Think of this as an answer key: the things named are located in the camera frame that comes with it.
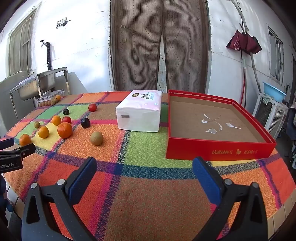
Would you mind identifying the large brown kiwi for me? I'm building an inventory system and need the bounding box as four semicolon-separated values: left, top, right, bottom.
90;131;104;146

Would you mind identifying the pile of small brown fruits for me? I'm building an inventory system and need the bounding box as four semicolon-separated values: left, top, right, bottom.
39;98;58;107

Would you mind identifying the checked cloth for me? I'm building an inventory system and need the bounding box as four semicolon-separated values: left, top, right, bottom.
262;94;275;105

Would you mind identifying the white curved pole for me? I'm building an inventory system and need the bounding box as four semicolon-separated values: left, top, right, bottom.
228;0;264;98

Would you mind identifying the grey appliance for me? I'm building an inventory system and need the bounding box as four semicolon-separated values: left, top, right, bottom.
0;71;30;137

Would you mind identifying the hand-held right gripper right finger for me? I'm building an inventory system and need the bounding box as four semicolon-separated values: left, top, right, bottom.
192;157;269;241

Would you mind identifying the blue plastic basin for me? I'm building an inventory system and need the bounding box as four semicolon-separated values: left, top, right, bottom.
263;82;287;103

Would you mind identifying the window with grey frame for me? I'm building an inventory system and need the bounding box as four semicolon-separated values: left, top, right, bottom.
8;9;38;73

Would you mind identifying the brown quilted door curtain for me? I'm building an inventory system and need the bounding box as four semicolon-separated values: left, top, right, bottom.
110;0;211;94

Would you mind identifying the white tissue pack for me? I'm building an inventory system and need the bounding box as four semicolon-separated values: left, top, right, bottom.
116;90;162;132

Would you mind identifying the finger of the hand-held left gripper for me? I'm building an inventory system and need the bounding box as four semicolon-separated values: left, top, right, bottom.
0;143;36;161
0;138;15;150

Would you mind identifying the red cardboard box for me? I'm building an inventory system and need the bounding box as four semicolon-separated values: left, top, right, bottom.
166;90;277;161

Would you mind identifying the dark red umbrella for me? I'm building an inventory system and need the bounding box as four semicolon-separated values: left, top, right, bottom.
226;30;262;56

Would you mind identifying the red stick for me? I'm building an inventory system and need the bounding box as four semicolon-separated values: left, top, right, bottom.
240;67;247;106

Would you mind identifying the black ribbed hose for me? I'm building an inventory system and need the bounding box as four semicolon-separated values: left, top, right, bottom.
46;43;53;71

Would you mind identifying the colourful checked blanket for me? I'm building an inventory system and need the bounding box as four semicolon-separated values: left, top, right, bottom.
3;91;296;241

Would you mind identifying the window with white frame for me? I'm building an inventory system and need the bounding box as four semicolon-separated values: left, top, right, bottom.
268;25;285;87

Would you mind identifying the large orange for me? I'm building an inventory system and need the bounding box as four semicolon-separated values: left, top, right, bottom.
57;122;73;139

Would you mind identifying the clear plastic clamshell container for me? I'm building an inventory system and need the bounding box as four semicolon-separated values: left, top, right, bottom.
37;89;64;107

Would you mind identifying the white air conditioner unit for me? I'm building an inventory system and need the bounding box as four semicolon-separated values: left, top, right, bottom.
252;93;289;140

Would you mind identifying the steel sink on stand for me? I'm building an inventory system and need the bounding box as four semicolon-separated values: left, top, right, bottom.
9;67;70;102

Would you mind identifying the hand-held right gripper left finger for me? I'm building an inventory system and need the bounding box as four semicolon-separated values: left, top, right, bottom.
21;157;97;241

